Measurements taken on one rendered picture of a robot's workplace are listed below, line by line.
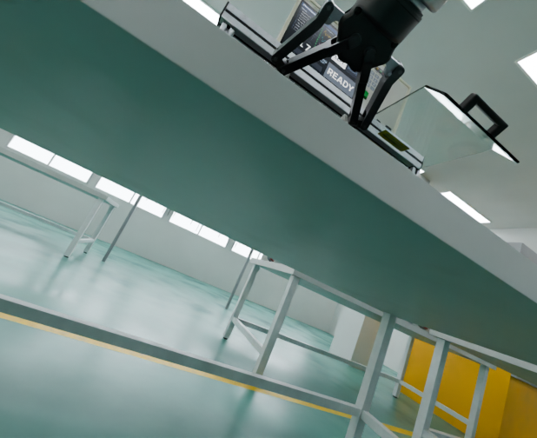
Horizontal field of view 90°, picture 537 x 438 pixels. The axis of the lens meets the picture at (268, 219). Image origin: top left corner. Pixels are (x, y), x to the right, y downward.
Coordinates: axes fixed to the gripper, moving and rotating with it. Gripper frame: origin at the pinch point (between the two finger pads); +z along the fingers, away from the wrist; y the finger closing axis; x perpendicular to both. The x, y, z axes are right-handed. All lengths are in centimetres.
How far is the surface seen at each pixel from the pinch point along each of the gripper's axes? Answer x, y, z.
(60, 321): -19, -27, 98
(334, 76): 38.5, 9.9, 1.4
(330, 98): 29.0, 10.3, 3.6
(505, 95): 272, 224, -22
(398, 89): 48, 31, -4
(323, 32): 46.3, 1.8, -3.1
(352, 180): -21.5, 2.1, -8.6
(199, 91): -20.8, -13.6, -7.3
